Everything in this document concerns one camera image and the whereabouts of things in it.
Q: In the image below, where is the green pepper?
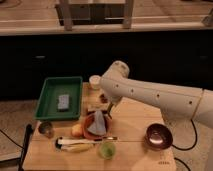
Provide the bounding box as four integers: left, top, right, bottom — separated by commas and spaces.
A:
107, 103, 114, 117

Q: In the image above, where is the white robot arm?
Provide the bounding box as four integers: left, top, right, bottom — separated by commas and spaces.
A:
100, 61, 213, 129

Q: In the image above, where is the white cup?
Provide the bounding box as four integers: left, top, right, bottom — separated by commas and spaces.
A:
89, 75, 101, 90

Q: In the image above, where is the green plastic cup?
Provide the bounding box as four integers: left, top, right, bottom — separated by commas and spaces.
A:
99, 142, 116, 159

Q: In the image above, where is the small metal cup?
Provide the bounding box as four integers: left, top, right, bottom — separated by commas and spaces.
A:
38, 121, 54, 138

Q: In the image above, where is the orange bowl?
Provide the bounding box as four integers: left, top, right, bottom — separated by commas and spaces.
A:
82, 114, 112, 140

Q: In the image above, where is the grey cloth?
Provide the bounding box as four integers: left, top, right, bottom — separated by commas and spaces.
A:
87, 110, 106, 136

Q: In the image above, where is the yellow orange fruit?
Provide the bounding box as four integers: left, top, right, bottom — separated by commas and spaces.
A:
71, 124, 83, 137

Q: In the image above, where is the grey sponge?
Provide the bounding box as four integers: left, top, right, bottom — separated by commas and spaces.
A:
57, 94, 69, 110

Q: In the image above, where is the green plastic tray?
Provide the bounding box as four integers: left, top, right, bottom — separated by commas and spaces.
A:
35, 76, 83, 121

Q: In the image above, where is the dark brown bowl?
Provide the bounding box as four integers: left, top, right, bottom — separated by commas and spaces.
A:
145, 123, 173, 150

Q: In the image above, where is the yellow banana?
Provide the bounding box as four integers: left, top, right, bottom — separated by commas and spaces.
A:
61, 144, 94, 153

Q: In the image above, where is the black cable right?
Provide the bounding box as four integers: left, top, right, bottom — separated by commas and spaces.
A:
171, 119, 199, 152

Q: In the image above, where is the wooden chair frame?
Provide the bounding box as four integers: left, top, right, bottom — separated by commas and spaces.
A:
55, 0, 134, 31

